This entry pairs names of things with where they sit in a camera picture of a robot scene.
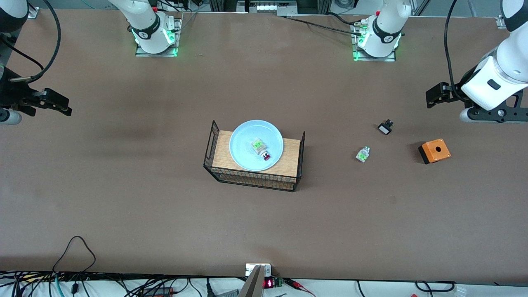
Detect aluminium frame profile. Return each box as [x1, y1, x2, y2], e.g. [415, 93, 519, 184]
[210, 0, 331, 16]

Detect black wire rack wooden shelf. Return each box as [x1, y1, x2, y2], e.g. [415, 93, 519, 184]
[203, 120, 306, 193]

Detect black looped cable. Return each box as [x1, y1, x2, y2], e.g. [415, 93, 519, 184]
[52, 236, 97, 273]

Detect black left camera mount bracket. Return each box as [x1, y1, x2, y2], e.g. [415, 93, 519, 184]
[466, 94, 528, 124]

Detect light blue round plate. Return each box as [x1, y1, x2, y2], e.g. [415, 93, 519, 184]
[229, 120, 284, 172]

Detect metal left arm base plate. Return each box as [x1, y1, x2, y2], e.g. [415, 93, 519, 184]
[351, 20, 398, 63]

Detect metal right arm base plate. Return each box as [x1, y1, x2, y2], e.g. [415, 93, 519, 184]
[135, 16, 182, 58]

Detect red test lead wires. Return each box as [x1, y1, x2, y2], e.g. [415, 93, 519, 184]
[284, 278, 317, 297]

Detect black power adapter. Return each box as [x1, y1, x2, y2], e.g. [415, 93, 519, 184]
[141, 286, 174, 297]

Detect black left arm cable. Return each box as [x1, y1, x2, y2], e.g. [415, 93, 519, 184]
[443, 0, 466, 102]

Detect grey camera support beam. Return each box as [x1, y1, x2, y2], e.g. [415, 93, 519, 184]
[238, 265, 265, 297]

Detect black cable across table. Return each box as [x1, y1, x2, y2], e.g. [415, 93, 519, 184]
[280, 15, 364, 38]

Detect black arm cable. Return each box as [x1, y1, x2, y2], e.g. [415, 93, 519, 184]
[0, 0, 62, 84]
[443, 0, 466, 102]

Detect black cable on white ledge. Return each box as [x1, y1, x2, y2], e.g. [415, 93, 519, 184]
[414, 280, 457, 292]

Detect red push button switch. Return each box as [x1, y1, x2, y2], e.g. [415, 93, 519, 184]
[250, 138, 272, 162]

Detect silver metal clamp bracket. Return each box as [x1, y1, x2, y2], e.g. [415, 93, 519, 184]
[245, 263, 272, 277]

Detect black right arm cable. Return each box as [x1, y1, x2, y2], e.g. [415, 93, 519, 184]
[0, 0, 62, 84]

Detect orange button enclosure box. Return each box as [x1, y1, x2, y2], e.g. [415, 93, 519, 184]
[418, 139, 452, 165]

